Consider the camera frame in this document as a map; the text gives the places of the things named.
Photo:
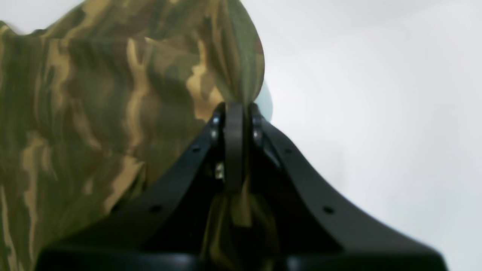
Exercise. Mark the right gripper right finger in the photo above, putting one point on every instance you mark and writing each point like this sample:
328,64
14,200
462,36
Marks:
318,229

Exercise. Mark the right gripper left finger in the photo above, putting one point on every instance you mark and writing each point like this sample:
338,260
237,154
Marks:
160,230

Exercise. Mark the camouflage t-shirt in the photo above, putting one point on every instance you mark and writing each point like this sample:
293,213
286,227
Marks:
101,103

